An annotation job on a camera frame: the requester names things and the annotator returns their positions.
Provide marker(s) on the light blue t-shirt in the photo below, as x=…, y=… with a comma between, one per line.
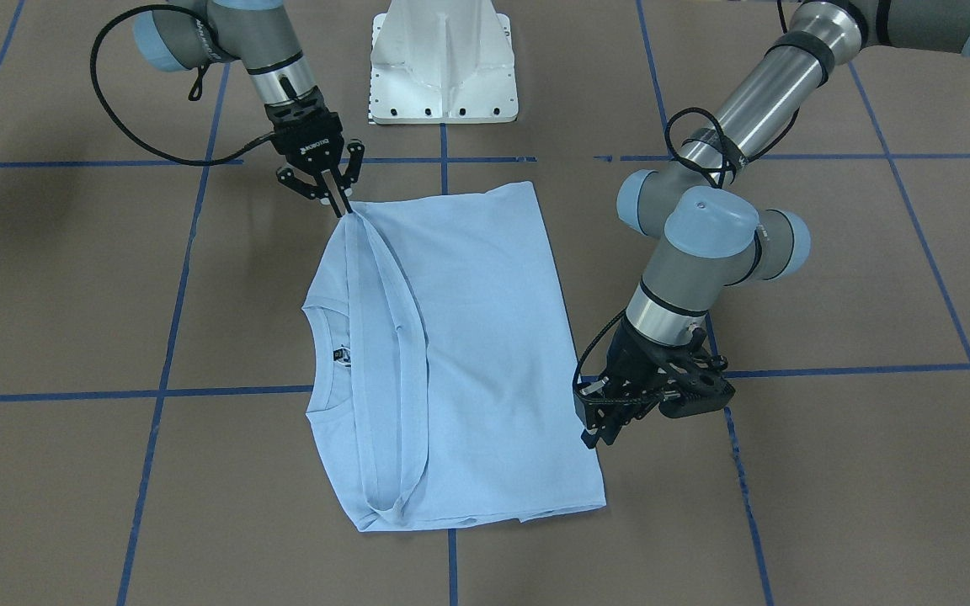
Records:
x=444, y=358

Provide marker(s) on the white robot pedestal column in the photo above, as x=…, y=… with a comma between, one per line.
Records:
x=442, y=62

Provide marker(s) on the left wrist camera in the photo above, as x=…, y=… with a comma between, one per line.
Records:
x=697, y=385

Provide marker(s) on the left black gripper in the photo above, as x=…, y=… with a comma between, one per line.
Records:
x=632, y=360

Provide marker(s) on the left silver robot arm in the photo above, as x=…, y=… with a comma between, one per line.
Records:
x=709, y=238

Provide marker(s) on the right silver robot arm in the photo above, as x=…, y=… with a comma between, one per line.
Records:
x=184, y=35

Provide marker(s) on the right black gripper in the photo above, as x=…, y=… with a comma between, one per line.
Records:
x=309, y=146

